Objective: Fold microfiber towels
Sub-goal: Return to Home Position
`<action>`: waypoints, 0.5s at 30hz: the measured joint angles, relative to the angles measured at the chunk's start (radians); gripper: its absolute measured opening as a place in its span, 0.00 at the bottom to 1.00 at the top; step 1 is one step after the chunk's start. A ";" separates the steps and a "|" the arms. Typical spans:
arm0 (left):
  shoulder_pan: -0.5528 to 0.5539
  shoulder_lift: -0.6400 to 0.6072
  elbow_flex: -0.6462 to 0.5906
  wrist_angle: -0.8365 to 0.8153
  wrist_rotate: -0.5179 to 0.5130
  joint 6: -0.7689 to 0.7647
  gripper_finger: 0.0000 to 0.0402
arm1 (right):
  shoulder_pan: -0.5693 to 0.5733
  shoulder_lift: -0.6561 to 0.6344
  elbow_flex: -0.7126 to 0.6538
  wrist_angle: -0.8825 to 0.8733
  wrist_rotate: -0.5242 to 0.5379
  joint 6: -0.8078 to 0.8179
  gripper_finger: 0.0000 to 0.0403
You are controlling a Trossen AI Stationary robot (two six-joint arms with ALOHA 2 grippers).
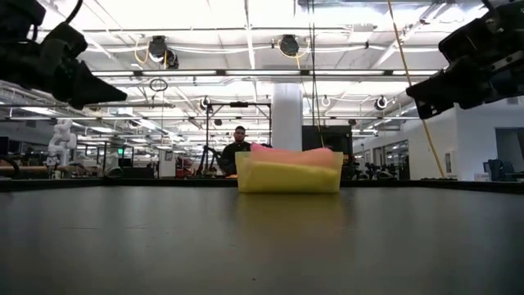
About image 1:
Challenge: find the orange cable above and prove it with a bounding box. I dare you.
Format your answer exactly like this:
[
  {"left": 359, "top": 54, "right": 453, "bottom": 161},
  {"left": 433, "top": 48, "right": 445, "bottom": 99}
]
[{"left": 386, "top": 0, "right": 446, "bottom": 178}]

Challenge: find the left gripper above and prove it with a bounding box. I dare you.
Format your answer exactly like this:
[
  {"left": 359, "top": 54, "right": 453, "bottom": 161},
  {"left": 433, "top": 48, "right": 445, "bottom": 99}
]
[{"left": 0, "top": 39, "right": 129, "bottom": 111}]

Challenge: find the dark display screen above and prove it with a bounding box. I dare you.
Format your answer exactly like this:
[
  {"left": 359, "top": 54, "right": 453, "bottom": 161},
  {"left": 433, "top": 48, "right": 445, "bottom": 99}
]
[{"left": 301, "top": 125, "right": 354, "bottom": 157}]

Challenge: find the blue office chair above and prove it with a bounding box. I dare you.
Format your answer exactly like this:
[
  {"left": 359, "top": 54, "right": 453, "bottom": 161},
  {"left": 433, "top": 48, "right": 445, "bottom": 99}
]
[{"left": 482, "top": 158, "right": 517, "bottom": 182}]

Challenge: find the pink microfiber towel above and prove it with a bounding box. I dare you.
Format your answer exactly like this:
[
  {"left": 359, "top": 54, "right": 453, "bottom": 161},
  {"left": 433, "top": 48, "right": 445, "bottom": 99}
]
[{"left": 250, "top": 142, "right": 336, "bottom": 168}]

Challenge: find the yellow-green plastic bin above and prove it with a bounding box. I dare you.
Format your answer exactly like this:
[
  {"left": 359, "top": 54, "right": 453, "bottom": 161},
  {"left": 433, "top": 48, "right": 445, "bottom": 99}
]
[{"left": 234, "top": 151, "right": 344, "bottom": 194}]

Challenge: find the black stand frame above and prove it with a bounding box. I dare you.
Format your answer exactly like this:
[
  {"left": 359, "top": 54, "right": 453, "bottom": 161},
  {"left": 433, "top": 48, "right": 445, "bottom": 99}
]
[{"left": 204, "top": 101, "right": 273, "bottom": 173}]

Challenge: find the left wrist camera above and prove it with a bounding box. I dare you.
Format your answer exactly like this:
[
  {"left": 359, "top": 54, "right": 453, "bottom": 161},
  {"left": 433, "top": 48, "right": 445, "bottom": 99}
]
[{"left": 38, "top": 22, "right": 89, "bottom": 62}]

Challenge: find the black tripod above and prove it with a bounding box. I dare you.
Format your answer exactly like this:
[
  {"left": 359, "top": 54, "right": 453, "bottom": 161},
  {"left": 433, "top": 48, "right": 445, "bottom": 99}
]
[{"left": 196, "top": 145, "right": 224, "bottom": 176}]

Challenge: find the black ceiling cable reel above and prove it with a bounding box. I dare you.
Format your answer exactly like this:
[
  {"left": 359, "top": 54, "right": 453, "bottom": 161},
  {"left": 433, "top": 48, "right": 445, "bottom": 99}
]
[
  {"left": 279, "top": 34, "right": 300, "bottom": 58},
  {"left": 147, "top": 34, "right": 180, "bottom": 70}
]

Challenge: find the white column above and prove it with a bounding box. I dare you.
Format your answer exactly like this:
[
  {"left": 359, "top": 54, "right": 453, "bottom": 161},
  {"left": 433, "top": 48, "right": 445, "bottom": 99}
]
[{"left": 271, "top": 84, "right": 305, "bottom": 152}]

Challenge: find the person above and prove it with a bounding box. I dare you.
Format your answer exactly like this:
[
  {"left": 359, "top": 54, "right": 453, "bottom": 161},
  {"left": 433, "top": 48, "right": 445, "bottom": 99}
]
[{"left": 219, "top": 125, "right": 252, "bottom": 176}]

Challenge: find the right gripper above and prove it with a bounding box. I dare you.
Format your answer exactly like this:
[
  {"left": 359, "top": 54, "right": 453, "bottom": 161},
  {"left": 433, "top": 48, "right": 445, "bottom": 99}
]
[{"left": 405, "top": 39, "right": 524, "bottom": 120}]

